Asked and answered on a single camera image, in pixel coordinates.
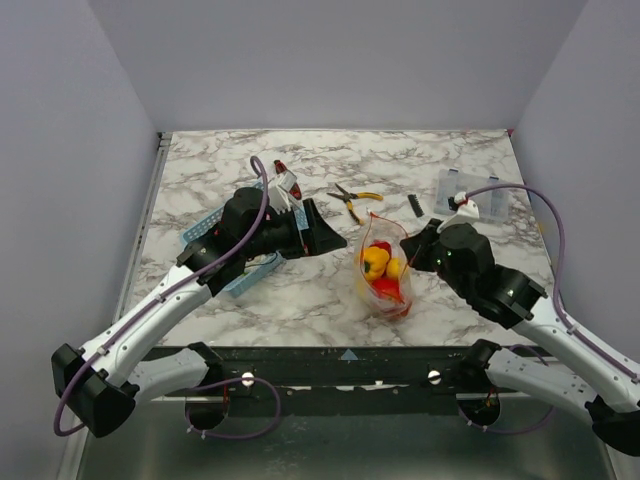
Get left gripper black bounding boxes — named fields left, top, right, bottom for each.
left=243, top=199, right=347, bottom=260

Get yellow lemon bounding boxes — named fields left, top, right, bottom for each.
left=385, top=257, right=405, bottom=281

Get red bell pepper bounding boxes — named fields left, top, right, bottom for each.
left=372, top=241, right=392, bottom=255

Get clear zip bag orange zipper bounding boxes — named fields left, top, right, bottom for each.
left=353, top=212, right=414, bottom=321

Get yellow bell pepper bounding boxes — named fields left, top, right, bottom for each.
left=361, top=246, right=390, bottom=282

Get red apple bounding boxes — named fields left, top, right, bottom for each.
left=371, top=277, right=404, bottom=303

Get blue plastic basket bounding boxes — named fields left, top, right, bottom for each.
left=181, top=206, right=308, bottom=298

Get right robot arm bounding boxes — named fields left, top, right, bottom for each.
left=400, top=220, right=639, bottom=457

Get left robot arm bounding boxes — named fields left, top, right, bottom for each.
left=51, top=187, right=347, bottom=438

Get red black utility knife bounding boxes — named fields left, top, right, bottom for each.
left=274, top=160, right=302, bottom=200

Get clear plastic parts box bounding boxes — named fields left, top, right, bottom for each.
left=433, top=168, right=509, bottom=224

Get yellow handled pliers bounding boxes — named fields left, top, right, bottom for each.
left=327, top=183, right=384, bottom=225

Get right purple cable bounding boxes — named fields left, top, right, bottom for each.
left=464, top=182, right=640, bottom=435

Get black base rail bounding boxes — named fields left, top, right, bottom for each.
left=149, top=344, right=521, bottom=419

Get aluminium frame rail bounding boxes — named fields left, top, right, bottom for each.
left=56, top=132, right=173, bottom=479

